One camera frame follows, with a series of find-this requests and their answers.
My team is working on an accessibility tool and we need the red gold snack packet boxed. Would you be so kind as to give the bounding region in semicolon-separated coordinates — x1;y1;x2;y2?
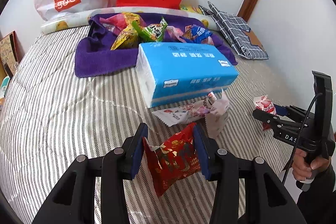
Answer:
142;122;201;197

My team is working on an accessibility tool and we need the black cable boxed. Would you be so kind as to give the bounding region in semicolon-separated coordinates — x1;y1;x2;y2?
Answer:
282;92;324;184

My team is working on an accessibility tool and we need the grey checked star cushion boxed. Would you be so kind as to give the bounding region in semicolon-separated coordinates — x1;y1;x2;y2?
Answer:
199;2;269;60

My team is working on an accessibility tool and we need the floral purple snack packet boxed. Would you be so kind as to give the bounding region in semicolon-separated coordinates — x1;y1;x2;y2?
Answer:
152;101;212;127

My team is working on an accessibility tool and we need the person right hand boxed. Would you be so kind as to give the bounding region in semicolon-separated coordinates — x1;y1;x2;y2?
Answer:
292;148;331;181

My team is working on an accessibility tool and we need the green snack packet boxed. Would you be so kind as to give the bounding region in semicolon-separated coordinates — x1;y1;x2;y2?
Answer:
131;17;168;42

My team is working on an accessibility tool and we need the purple towel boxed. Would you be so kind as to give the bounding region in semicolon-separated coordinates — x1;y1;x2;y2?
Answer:
75;13;238;78

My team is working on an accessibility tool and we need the white pink snack packet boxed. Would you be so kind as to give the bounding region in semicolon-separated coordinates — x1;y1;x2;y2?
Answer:
205;90;230;139

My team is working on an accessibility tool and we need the brown picture frame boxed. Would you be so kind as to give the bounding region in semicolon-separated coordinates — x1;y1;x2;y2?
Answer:
0;31;21;78

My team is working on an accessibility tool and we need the yellow green snack bag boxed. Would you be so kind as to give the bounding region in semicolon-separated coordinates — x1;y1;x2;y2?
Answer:
179;5;203;15

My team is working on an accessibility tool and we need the pink silver snack packet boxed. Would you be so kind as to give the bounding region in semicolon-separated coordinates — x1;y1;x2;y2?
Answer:
166;26;186;43

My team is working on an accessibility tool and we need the blue snack packet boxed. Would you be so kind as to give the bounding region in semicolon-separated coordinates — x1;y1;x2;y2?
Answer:
181;24;214;46

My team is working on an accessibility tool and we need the blue tissue pack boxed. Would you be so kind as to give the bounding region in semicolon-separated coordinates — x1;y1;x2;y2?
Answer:
135;42;239;108

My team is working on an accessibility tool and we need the red white strawberry snack packet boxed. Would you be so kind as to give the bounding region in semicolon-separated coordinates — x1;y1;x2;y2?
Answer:
252;95;277;131

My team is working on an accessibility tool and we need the pink yellow snack packet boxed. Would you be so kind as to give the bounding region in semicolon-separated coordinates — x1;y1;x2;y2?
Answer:
99;12;131;35

